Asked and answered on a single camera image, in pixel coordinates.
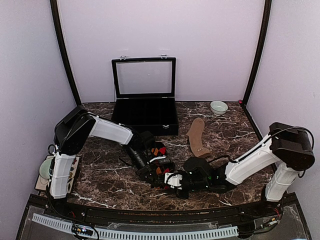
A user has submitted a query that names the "white slotted cable duct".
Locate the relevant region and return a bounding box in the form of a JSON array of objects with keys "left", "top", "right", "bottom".
[{"left": 31, "top": 213, "right": 239, "bottom": 240}]

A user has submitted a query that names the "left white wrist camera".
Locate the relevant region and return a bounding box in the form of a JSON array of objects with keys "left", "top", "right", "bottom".
[{"left": 149, "top": 155, "right": 167, "bottom": 164}]

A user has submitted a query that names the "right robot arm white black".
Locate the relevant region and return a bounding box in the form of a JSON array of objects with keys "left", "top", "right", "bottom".
[{"left": 164, "top": 122, "right": 315, "bottom": 217}]

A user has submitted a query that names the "floral patterned mat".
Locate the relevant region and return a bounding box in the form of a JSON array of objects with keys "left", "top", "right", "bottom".
[{"left": 34, "top": 155, "right": 80, "bottom": 194}]

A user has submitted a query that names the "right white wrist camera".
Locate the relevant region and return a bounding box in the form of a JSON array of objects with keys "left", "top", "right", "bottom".
[{"left": 164, "top": 172, "right": 183, "bottom": 190}]

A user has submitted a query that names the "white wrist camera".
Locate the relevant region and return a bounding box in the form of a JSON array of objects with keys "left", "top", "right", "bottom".
[
  {"left": 149, "top": 155, "right": 167, "bottom": 164},
  {"left": 164, "top": 172, "right": 183, "bottom": 190}
]

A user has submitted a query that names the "pale green bowl at back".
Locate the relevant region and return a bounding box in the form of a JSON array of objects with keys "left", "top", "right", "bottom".
[{"left": 210, "top": 100, "right": 229, "bottom": 116}]

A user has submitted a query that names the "black front rail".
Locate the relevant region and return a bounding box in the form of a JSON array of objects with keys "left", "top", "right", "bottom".
[{"left": 29, "top": 194, "right": 301, "bottom": 226}]

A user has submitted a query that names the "argyle red orange black sock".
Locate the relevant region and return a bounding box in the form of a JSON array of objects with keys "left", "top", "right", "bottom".
[{"left": 148, "top": 141, "right": 176, "bottom": 190}]

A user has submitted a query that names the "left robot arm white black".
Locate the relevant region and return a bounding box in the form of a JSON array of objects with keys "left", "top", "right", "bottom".
[{"left": 49, "top": 105, "right": 175, "bottom": 218}]

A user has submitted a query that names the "left black frame post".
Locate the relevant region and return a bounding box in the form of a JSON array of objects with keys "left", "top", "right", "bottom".
[{"left": 49, "top": 0, "right": 82, "bottom": 106}]

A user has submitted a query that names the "green circuit board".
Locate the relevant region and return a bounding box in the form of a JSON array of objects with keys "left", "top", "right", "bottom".
[{"left": 71, "top": 224, "right": 94, "bottom": 237}]

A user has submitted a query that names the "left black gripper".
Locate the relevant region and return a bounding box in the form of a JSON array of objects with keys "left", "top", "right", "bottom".
[{"left": 124, "top": 146, "right": 159, "bottom": 187}]

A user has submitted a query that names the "pale green bowl on mat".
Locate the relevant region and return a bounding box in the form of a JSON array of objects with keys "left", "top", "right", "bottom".
[{"left": 39, "top": 158, "right": 53, "bottom": 180}]

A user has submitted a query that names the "black display case glass lid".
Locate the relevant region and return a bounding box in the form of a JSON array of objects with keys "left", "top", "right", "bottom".
[{"left": 108, "top": 55, "right": 180, "bottom": 137}]

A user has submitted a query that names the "tan brown sock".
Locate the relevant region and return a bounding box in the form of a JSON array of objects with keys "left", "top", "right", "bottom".
[{"left": 186, "top": 117, "right": 211, "bottom": 158}]

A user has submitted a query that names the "black frame post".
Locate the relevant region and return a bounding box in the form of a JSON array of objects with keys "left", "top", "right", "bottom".
[
  {"left": 242, "top": 0, "right": 272, "bottom": 108},
  {"left": 49, "top": 0, "right": 82, "bottom": 106}
]

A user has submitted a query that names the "right black frame post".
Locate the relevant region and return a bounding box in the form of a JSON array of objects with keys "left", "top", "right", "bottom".
[{"left": 242, "top": 0, "right": 272, "bottom": 108}]

